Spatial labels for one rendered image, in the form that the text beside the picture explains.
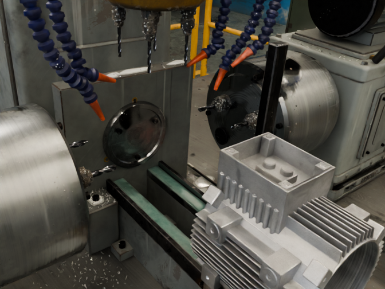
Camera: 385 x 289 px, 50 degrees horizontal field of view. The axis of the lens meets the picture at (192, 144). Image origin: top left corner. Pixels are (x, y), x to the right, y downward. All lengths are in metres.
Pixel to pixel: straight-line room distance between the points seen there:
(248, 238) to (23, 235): 0.29
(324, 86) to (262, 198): 0.45
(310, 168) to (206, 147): 0.71
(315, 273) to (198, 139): 0.87
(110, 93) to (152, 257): 0.32
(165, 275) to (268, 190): 0.34
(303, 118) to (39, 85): 0.53
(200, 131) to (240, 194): 0.81
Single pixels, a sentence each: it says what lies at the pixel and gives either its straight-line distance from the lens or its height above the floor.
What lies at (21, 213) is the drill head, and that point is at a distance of 0.57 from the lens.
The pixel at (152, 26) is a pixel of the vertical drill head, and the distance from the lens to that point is 0.67.
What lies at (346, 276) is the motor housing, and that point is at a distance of 0.68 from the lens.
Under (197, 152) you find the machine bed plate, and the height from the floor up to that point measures 0.80.
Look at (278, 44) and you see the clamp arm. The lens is 0.70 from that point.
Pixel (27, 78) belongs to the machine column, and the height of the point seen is 1.13.
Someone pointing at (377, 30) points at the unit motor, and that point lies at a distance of 1.13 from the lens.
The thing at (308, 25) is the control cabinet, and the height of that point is 0.56.
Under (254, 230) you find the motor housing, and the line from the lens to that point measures 0.57.
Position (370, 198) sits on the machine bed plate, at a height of 0.80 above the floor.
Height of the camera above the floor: 1.43
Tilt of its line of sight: 29 degrees down
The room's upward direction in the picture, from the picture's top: 4 degrees clockwise
